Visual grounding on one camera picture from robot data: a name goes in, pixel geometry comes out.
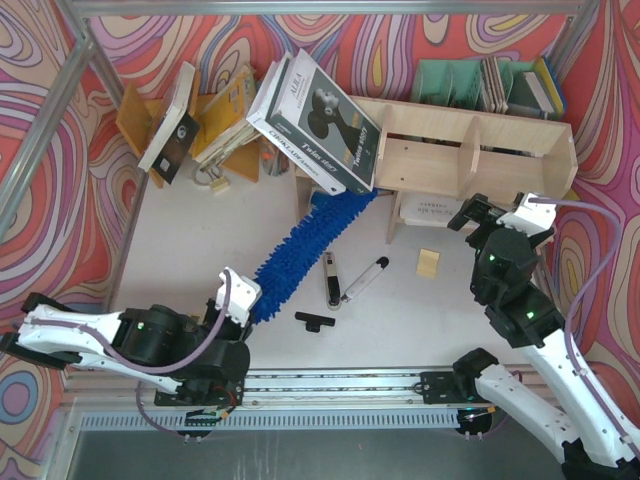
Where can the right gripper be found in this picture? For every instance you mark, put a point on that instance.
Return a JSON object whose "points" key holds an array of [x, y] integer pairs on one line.
{"points": [[486, 220]]}

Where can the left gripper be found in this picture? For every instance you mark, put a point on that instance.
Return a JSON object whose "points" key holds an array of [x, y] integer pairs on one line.
{"points": [[232, 330]]}

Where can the white black stapler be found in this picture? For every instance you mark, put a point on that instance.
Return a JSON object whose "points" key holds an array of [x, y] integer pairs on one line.
{"points": [[332, 284]]}

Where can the white black utility knife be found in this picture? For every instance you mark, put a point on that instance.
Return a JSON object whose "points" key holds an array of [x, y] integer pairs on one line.
{"points": [[366, 278]]}

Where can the blue microfiber duster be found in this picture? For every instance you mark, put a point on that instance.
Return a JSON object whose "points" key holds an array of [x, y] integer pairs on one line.
{"points": [[281, 273]]}

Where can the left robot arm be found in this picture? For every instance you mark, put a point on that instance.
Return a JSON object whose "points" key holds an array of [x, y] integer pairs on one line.
{"points": [[189, 362]]}

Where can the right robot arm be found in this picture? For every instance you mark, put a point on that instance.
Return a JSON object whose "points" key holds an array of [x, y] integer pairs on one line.
{"points": [[586, 431]]}

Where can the light wooden bookshelf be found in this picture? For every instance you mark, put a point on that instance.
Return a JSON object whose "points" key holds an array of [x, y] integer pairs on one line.
{"points": [[457, 153]]}

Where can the yellow sticky note pad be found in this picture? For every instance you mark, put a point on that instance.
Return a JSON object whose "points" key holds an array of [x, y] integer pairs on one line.
{"points": [[427, 265]]}

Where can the black small tool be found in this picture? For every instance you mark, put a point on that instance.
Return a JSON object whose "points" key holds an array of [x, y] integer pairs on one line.
{"points": [[313, 322]]}

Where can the green desk organizer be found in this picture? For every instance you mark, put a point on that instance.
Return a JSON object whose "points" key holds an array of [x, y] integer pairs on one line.
{"points": [[494, 86]]}

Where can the blue covered book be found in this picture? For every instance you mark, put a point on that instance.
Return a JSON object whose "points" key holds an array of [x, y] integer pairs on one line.
{"points": [[545, 74]]}

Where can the pencil cup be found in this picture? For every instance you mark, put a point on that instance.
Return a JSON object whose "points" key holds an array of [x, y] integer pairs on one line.
{"points": [[273, 161]]}

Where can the black white Twins story book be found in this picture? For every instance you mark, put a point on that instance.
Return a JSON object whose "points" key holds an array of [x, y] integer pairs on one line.
{"points": [[332, 132]]}

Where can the yellow book stack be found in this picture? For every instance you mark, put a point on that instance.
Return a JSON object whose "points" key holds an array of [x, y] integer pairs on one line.
{"points": [[223, 121]]}

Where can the white black paperback book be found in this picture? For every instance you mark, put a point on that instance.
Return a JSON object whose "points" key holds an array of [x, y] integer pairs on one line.
{"points": [[173, 129]]}

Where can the white Chokladfabriken book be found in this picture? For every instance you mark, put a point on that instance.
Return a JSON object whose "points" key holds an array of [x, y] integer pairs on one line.
{"points": [[261, 110]]}

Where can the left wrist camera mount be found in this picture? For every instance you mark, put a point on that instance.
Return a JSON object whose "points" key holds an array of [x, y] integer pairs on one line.
{"points": [[240, 293]]}

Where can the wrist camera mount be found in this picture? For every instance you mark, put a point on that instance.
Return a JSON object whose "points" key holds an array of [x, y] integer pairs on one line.
{"points": [[240, 293], [529, 215]]}

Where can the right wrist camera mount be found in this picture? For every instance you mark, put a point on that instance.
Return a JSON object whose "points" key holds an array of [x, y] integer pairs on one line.
{"points": [[529, 215]]}

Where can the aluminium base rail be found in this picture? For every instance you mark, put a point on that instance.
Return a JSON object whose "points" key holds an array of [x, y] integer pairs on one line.
{"points": [[294, 388]]}

